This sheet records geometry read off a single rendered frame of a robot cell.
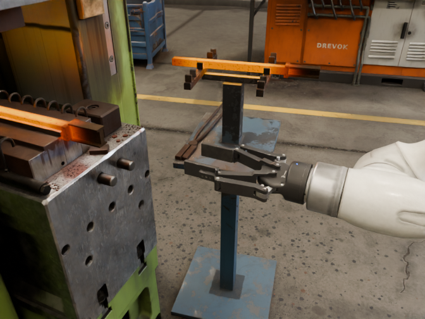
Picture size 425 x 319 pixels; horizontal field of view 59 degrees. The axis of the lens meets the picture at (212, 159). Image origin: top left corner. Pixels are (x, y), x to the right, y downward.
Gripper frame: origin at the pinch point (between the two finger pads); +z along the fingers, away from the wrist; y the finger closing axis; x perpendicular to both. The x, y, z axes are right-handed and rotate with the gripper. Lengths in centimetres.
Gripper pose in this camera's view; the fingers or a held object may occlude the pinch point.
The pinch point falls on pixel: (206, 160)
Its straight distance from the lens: 75.1
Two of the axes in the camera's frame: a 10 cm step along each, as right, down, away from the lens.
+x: 0.0, -8.5, -5.2
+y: 4.1, -4.8, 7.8
